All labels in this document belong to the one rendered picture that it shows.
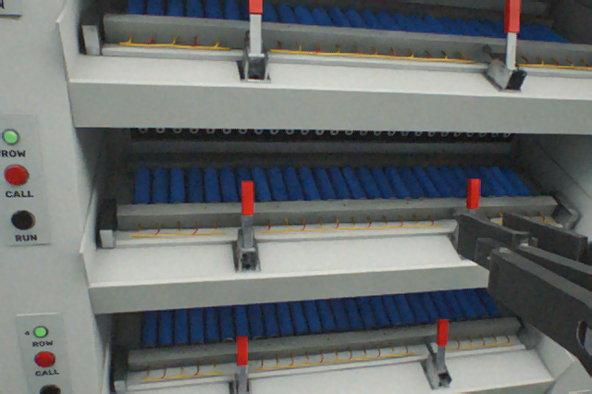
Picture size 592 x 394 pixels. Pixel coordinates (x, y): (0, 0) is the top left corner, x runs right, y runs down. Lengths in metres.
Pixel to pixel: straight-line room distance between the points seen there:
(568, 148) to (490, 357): 0.32
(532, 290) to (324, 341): 0.45
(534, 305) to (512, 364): 0.54
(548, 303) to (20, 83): 0.40
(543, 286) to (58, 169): 0.38
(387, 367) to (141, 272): 0.37
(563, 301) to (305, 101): 0.30
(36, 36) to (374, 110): 0.30
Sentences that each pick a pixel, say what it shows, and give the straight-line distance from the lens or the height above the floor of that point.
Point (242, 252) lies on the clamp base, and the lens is 0.53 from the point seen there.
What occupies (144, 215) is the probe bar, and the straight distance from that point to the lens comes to 0.54.
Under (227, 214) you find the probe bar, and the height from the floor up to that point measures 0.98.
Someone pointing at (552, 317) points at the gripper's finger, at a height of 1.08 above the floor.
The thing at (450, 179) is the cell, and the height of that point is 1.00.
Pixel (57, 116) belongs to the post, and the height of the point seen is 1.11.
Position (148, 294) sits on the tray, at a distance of 0.52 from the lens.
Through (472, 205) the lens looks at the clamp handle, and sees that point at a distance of 0.59.
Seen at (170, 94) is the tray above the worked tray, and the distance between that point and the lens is 0.44.
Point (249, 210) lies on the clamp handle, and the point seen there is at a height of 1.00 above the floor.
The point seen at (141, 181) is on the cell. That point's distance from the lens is 0.59.
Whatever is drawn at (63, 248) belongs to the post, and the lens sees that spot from 0.49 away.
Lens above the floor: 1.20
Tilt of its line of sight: 21 degrees down
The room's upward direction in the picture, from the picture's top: 4 degrees clockwise
